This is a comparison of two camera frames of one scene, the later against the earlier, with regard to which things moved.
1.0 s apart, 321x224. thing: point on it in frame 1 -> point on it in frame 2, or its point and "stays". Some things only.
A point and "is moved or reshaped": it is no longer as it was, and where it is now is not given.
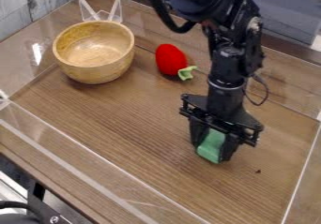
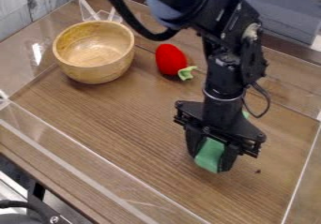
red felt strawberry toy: [171, 62] stays
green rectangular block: [209, 149] is moved or reshaped
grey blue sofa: [290, 13] stays
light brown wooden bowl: [92, 51] stays
